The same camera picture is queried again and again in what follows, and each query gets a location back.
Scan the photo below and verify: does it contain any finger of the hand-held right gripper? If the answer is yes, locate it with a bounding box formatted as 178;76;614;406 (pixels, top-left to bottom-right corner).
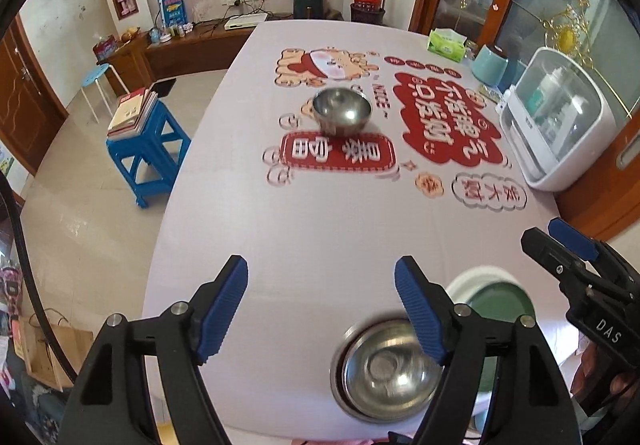
520;227;597;292
547;218;640;287

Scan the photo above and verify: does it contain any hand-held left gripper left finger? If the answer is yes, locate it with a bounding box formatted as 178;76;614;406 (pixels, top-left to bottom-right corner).
62;254;250;445

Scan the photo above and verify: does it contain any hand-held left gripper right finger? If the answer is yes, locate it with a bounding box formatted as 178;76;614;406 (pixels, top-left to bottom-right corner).
393;254;584;445

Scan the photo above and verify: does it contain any white round plate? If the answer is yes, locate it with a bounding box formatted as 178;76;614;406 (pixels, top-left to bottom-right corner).
444;264;539;432

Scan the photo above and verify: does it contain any green round plate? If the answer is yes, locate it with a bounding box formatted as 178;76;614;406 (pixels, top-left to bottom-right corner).
469;280;532;327

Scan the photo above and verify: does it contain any large stainless steel bowl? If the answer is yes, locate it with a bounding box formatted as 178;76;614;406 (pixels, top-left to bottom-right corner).
330;317;454;425

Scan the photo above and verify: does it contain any dark steel-lined bowl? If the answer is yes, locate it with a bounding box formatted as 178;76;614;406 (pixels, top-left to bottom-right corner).
312;87;372;135

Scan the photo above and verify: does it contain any person's right hand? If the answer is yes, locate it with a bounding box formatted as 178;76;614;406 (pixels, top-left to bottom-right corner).
574;342;637;421

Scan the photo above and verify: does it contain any white clear-lid storage box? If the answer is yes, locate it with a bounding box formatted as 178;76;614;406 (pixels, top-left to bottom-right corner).
499;46;616;192

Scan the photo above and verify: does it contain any printed pink tablecloth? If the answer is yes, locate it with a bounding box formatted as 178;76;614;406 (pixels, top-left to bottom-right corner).
139;18;572;442

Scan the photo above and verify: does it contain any blue plastic stool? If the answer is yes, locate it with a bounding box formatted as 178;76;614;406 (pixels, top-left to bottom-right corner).
105;98;192;209

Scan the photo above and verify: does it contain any teal round canister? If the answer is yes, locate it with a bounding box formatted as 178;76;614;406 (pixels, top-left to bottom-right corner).
471;44;510;87

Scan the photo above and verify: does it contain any large gold hanging ornament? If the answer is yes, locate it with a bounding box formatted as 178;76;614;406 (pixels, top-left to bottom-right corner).
542;0;594;54

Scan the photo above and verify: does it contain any stack of books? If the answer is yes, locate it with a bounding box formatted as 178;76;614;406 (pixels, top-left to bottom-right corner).
107;86;159;137

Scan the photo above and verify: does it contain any small black floor mat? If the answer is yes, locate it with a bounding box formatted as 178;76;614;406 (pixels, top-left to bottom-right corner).
152;77;179;99

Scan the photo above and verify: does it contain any green tissue box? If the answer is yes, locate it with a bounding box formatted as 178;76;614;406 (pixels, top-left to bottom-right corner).
427;27;469;64

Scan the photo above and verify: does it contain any wooden television cabinet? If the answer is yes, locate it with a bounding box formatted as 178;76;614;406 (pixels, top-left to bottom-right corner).
97;12;297;94

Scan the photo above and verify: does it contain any round blue-top stool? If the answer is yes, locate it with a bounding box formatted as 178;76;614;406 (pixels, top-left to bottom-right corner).
79;64;132;124

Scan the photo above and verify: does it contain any pink printed box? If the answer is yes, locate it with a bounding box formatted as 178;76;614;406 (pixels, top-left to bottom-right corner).
93;36;119;62

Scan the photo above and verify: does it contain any brown wooden door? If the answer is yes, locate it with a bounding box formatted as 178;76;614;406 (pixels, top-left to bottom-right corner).
0;14;69;176

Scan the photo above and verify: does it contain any white set-top box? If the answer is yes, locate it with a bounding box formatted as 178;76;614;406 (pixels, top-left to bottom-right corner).
225;14;269;32

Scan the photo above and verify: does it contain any black woven basket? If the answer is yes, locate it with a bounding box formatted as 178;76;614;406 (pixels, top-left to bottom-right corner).
349;4;387;24

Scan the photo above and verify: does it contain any blue printed box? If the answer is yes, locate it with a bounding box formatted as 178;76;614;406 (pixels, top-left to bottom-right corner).
156;0;187;26

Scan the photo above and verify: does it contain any dark green air fryer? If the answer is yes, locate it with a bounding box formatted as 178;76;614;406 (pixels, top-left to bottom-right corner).
293;0;322;20

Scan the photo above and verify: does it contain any silver door handle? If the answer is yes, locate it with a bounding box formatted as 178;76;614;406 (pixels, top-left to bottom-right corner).
617;134;640;171

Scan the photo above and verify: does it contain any black cable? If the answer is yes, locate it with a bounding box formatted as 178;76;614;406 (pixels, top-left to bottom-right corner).
0;174;77;377

